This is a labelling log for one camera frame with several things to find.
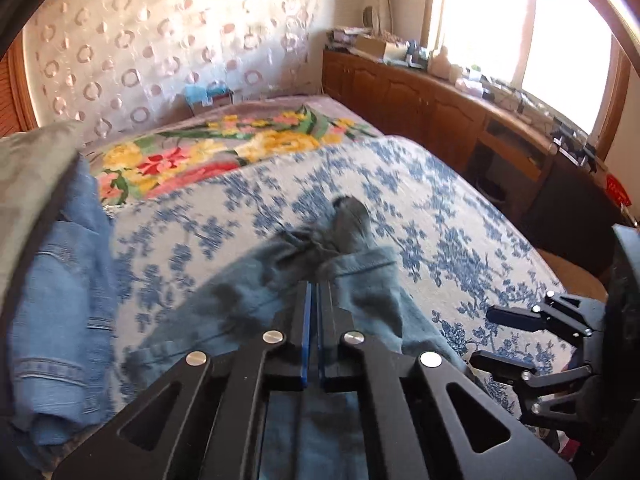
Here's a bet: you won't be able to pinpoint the black device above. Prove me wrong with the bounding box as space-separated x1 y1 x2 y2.
550 119 600 167

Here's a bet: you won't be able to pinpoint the wooden slatted wardrobe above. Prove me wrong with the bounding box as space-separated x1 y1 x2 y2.
0 35 43 138

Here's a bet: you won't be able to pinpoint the folded blue jeans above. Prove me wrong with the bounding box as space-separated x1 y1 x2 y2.
50 157 118 226
7 210 125 461

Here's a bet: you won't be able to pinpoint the red packet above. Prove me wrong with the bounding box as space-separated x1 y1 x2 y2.
606 172 630 207

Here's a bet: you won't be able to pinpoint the cardboard box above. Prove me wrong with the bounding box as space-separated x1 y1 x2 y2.
354 35 402 62

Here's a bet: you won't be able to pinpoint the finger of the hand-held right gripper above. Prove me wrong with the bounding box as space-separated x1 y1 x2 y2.
486 290 607 339
469 349 597 428

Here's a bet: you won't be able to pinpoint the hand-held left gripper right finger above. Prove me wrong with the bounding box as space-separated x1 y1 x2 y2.
316 282 577 480

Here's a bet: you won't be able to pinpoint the window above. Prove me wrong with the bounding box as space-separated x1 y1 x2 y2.
420 0 632 161

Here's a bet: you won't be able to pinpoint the blue-grey pants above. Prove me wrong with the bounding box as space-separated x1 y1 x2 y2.
125 195 480 480

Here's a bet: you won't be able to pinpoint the clutter of small household things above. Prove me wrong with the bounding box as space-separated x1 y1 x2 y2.
327 25 556 126

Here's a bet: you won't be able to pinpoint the blue box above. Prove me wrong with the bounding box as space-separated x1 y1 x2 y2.
184 82 235 110

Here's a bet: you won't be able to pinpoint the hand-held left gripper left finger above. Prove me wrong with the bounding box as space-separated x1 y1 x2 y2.
52 280 314 480

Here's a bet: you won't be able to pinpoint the colourful flowered blanket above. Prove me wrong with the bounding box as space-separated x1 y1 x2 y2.
82 94 387 207

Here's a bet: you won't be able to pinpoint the blue floral bedspread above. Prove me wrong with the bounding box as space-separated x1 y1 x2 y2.
107 135 575 428

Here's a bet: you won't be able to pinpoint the wooden cabinet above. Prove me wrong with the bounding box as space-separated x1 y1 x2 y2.
321 49 632 281

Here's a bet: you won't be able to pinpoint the white curtain with circles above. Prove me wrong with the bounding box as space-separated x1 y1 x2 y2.
22 0 372 147

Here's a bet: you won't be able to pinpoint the folded light grey pants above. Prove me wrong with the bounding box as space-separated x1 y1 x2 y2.
0 120 93 321

